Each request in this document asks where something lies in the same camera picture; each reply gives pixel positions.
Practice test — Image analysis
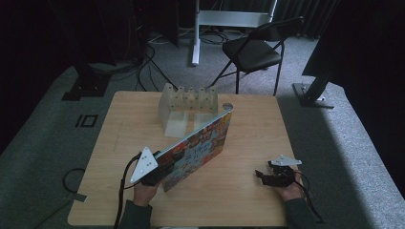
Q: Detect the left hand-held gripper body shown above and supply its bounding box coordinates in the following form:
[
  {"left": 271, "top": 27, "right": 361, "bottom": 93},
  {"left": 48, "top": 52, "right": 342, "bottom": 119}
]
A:
[{"left": 129, "top": 146, "right": 176, "bottom": 187}]

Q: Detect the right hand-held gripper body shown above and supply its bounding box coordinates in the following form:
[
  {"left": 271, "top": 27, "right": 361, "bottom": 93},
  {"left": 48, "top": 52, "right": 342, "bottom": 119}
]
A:
[{"left": 266, "top": 154, "right": 304, "bottom": 188}]

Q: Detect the colourful picture book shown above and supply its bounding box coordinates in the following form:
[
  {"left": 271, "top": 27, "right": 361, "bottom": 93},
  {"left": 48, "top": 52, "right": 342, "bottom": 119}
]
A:
[{"left": 155, "top": 109, "right": 234, "bottom": 193}]

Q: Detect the translucent book rack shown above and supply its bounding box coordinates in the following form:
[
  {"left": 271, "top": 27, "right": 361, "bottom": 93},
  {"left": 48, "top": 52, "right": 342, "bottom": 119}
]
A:
[{"left": 158, "top": 82, "right": 220, "bottom": 139}]

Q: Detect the person's right hand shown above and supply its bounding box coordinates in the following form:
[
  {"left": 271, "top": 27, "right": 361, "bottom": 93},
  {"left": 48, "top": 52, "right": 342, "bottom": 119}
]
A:
[{"left": 274, "top": 169, "right": 308, "bottom": 202}]

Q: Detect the person's left hand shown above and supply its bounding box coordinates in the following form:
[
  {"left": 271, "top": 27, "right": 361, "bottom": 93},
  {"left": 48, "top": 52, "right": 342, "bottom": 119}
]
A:
[{"left": 132, "top": 181, "right": 160, "bottom": 208}]

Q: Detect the grey tape patch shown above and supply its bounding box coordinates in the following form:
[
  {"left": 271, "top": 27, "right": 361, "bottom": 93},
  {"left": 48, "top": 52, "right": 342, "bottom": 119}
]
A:
[{"left": 65, "top": 192, "right": 89, "bottom": 203}]

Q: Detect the black slanted stand with base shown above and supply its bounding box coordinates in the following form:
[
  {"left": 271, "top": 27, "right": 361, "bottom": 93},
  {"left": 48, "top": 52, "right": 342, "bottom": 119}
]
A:
[{"left": 291, "top": 71, "right": 336, "bottom": 110}]

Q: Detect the black stand with flat base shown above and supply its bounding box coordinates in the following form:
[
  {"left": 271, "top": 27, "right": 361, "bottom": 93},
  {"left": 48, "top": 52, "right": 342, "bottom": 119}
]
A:
[{"left": 60, "top": 61, "right": 113, "bottom": 102}]

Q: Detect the black folding chair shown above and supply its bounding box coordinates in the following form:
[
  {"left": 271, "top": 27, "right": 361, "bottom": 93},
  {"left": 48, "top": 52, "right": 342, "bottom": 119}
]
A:
[{"left": 208, "top": 16, "right": 306, "bottom": 97}]

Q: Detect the dark monitor panel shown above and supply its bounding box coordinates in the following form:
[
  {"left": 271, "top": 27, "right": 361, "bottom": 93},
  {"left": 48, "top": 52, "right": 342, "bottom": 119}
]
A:
[{"left": 302, "top": 0, "right": 405, "bottom": 96}]

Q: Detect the left hand-held gripper black cable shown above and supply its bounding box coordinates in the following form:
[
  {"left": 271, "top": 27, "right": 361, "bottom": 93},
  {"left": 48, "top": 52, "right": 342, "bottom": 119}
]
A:
[{"left": 113, "top": 152, "right": 143, "bottom": 229}]

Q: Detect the hand-held gripper black cable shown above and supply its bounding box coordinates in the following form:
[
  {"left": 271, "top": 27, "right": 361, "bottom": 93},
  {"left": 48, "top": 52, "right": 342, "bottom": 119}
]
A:
[
  {"left": 113, "top": 152, "right": 143, "bottom": 229},
  {"left": 290, "top": 171, "right": 327, "bottom": 225}
]

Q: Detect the right hand-held gripper black cable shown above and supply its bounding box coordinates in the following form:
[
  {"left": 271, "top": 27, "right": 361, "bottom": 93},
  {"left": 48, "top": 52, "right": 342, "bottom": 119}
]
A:
[{"left": 290, "top": 171, "right": 327, "bottom": 225}]

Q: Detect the black looped floor cable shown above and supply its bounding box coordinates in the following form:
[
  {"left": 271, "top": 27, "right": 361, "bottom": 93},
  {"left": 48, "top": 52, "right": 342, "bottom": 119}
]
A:
[{"left": 61, "top": 167, "right": 87, "bottom": 195}]

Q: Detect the black floor cables bundle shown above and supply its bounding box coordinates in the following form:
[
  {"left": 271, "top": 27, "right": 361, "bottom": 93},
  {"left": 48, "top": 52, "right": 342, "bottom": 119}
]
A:
[{"left": 89, "top": 18, "right": 230, "bottom": 94}]

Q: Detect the white metal desk frame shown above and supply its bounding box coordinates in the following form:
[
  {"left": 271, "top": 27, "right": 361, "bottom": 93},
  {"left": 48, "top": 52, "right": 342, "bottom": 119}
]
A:
[{"left": 190, "top": 0, "right": 279, "bottom": 68}]

